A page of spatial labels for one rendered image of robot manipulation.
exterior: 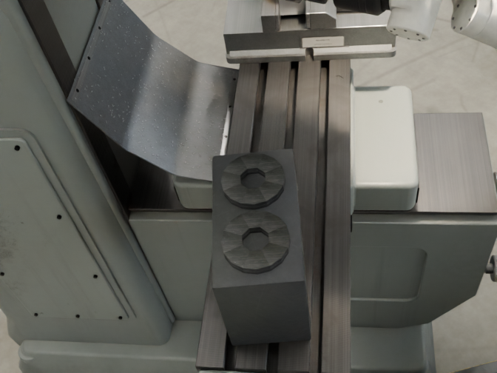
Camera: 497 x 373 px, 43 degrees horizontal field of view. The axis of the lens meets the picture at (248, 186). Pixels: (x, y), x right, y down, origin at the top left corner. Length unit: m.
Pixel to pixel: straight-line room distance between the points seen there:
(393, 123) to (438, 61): 1.40
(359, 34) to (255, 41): 0.21
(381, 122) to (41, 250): 0.80
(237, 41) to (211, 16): 1.71
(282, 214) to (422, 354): 0.99
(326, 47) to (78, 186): 0.57
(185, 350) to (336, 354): 0.90
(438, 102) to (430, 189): 1.22
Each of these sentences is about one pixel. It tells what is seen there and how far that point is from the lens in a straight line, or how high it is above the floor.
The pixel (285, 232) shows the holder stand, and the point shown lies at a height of 1.14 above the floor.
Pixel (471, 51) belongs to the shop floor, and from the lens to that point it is 2.79.
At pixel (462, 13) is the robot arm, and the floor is 1.19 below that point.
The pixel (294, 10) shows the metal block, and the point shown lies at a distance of 1.30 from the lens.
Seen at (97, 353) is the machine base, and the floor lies 0.20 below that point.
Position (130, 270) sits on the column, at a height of 0.57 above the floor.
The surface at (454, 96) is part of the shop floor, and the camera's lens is 2.60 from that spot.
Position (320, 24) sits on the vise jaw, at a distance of 1.28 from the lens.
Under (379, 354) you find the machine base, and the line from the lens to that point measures 1.76.
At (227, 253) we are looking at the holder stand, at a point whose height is 1.14.
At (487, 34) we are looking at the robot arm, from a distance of 1.03.
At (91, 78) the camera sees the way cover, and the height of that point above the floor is 1.07.
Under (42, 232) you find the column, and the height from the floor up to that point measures 0.76.
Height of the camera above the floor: 1.83
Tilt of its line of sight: 53 degrees down
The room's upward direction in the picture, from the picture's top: 11 degrees counter-clockwise
